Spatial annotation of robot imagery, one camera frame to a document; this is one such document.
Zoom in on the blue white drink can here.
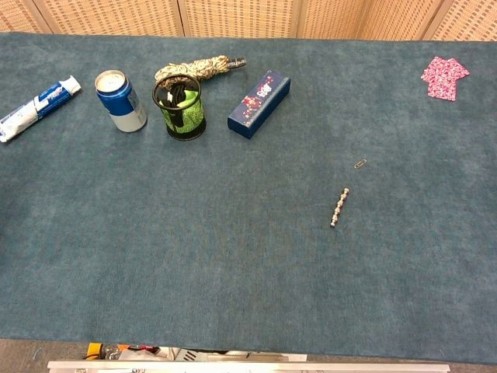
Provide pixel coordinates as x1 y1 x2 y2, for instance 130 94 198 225
94 69 148 134

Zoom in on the white blue toothpaste tube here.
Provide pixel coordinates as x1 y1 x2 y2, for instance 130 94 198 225
0 75 82 144

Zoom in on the woven bamboo folding screen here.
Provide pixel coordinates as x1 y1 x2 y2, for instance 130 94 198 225
0 0 497 42

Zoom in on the dark blue floral box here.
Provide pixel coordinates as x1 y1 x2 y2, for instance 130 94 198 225
227 69 291 140

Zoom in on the black mesh pen holder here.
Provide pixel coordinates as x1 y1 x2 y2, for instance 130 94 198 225
151 75 207 141

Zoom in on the aluminium frame rail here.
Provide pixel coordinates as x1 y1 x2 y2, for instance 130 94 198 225
47 360 451 373

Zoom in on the orange electronics clutter with wires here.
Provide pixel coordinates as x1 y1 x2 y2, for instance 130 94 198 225
83 342 172 361

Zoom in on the silver bead chain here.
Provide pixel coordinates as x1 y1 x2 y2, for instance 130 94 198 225
329 187 350 228

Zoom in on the pink patterned cloth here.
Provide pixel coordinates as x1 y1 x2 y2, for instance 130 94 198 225
420 56 471 103

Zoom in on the blue felt table cloth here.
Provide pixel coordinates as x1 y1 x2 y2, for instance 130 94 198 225
0 31 497 365

